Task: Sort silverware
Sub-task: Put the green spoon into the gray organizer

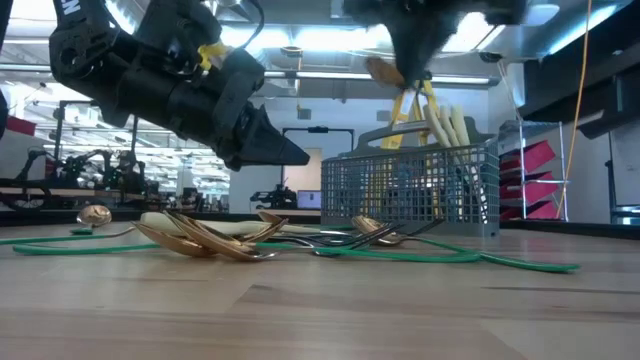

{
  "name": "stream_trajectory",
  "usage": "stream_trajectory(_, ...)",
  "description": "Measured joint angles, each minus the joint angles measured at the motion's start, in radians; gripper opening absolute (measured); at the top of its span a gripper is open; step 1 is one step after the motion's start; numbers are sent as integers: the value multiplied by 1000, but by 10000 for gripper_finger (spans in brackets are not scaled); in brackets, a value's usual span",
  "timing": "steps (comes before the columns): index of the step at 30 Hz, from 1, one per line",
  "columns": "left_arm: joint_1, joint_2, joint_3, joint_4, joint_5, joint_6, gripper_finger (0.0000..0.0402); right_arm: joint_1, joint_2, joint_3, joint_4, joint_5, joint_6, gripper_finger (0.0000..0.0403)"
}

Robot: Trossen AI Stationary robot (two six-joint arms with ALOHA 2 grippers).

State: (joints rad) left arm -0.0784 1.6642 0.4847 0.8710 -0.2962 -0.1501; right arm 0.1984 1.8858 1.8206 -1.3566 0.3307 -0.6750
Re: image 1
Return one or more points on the pale door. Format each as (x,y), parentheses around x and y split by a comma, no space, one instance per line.
(310,175)

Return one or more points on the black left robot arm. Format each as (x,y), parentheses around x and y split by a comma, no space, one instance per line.
(85,55)

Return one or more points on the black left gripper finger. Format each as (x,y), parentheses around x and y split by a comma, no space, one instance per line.
(265,150)

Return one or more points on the black camera gantry frame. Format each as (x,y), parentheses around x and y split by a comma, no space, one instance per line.
(59,130)
(345,131)

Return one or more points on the brownish gold spoon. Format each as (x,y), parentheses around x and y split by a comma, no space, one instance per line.
(385,72)

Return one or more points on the laptop screen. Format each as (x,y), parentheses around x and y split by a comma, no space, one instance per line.
(309,199)

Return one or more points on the grey plastic cutlery basket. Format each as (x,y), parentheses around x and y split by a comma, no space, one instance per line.
(400,229)

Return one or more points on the distant robot workstation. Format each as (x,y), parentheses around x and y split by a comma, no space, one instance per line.
(75,165)

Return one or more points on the long fluorescent ceiling light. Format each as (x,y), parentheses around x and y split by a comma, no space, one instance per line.
(340,76)

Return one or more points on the yellow step ladder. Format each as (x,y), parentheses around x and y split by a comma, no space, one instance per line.
(399,120)

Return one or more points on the black ceiling camera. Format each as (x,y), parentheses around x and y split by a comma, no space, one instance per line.
(490,57)

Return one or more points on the black framed panel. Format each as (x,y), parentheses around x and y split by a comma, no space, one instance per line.
(608,175)

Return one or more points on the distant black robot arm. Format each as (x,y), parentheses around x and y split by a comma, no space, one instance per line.
(277,196)

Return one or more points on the white metal shelf rack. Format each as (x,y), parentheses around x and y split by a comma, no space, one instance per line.
(563,150)

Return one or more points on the pile of gold spoons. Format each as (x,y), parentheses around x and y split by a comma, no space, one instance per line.
(220,245)

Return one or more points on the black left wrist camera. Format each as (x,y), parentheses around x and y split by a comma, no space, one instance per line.
(175,30)

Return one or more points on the grey wall vent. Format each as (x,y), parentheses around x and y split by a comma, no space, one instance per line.
(304,114)
(383,116)

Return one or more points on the red storage bin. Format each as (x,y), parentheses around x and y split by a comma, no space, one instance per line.
(537,190)
(532,157)
(542,212)

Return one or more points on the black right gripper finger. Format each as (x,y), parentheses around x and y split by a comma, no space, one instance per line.
(420,60)

